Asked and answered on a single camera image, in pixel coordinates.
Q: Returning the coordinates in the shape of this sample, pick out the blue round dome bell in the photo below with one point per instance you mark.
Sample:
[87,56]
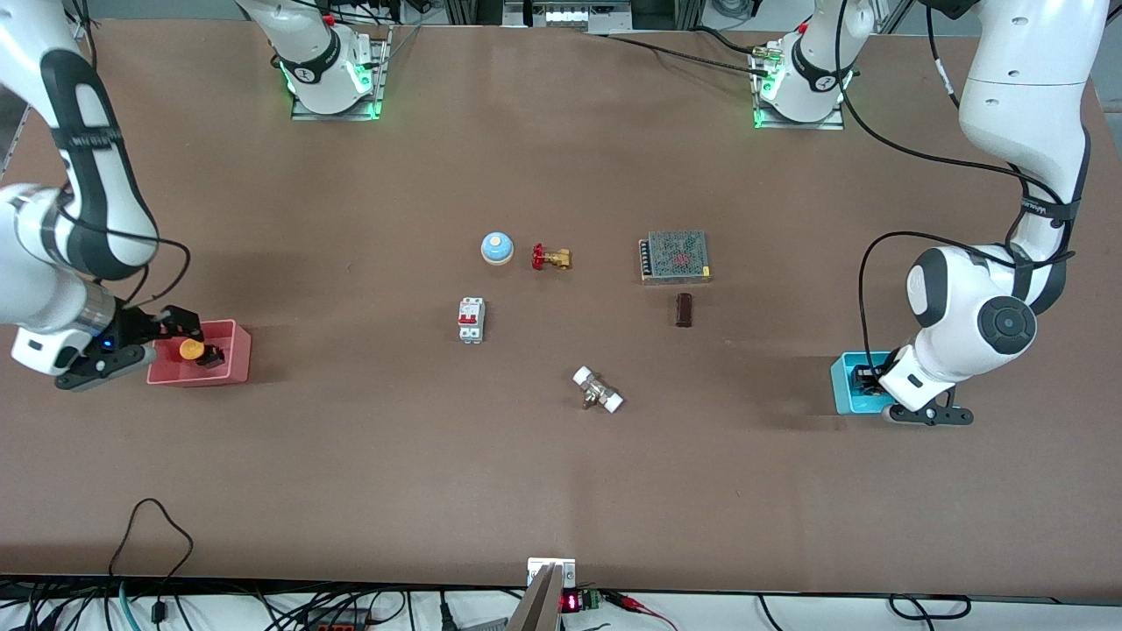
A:
[497,248]

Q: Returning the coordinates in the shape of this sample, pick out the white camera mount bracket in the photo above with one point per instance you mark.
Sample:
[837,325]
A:
[565,570]

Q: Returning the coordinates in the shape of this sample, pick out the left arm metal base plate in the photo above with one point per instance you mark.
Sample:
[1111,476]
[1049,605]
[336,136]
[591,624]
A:
[802,125]

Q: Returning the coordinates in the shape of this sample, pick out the white-ended metal pipe fitting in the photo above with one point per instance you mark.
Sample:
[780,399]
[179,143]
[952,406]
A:
[598,390]

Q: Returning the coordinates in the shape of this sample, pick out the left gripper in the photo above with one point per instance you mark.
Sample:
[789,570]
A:
[869,377]

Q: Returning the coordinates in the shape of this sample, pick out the yellow push button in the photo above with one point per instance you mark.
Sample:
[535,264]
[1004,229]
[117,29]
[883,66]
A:
[191,350]

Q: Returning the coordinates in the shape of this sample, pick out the pink plastic box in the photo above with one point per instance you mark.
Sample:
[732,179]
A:
[235,364]

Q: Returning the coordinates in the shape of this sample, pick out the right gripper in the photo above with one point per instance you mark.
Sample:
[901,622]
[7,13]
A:
[140,326]

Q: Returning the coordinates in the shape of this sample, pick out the cyan plastic box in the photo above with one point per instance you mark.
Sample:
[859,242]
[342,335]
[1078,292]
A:
[843,396]

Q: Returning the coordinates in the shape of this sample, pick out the metal mesh power supply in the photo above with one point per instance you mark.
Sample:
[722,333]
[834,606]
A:
[675,256]

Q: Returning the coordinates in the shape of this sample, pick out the white lit device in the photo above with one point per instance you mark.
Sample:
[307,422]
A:
[570,14]

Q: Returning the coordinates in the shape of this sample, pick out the red digit display module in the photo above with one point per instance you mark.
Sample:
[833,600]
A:
[574,602]

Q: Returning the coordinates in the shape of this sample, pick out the black power strip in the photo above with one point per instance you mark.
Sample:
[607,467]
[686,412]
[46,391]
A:
[337,620]

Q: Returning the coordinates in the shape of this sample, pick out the red clip lead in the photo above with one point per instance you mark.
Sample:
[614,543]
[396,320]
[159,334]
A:
[640,606]

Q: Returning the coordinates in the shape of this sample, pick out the grey metal bar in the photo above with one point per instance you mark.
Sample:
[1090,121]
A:
[536,605]

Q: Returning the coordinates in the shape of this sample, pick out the white circuit breaker red switch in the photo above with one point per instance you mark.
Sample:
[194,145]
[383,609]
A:
[471,320]

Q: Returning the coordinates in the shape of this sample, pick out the dark brown rectangular block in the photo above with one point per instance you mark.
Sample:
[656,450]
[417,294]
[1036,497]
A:
[684,310]

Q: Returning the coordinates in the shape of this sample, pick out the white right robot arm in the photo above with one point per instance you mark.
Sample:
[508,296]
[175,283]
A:
[92,175]

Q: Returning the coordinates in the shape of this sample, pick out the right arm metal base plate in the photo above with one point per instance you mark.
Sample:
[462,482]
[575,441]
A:
[382,74]

